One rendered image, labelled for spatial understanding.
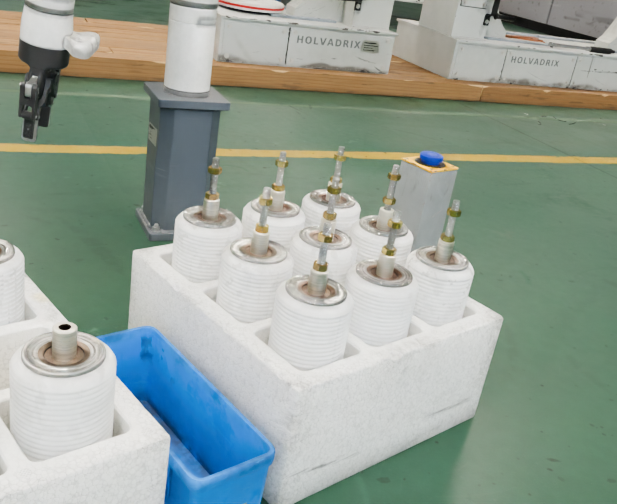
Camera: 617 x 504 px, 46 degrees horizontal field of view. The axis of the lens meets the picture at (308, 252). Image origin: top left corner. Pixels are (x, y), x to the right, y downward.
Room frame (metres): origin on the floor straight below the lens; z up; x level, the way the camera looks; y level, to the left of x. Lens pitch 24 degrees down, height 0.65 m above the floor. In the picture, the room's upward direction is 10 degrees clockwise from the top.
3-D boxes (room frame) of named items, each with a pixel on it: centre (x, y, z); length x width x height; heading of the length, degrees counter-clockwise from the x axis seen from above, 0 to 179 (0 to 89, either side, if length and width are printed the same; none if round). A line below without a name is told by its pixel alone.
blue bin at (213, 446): (0.72, 0.13, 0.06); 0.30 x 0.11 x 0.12; 43
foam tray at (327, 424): (0.96, -0.02, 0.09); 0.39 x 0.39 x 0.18; 44
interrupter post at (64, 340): (0.58, 0.21, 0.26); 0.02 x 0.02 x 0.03
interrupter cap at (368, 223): (1.04, -0.11, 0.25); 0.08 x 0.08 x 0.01
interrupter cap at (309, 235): (0.96, -0.02, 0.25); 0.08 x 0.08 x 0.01
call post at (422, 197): (1.21, -0.18, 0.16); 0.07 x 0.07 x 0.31; 44
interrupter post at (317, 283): (0.79, -0.02, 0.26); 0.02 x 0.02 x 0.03
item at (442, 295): (0.96, -0.19, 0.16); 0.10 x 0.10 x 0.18
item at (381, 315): (0.87, -0.10, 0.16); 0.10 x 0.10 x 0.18
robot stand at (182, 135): (1.48, 0.30, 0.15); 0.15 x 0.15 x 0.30; 27
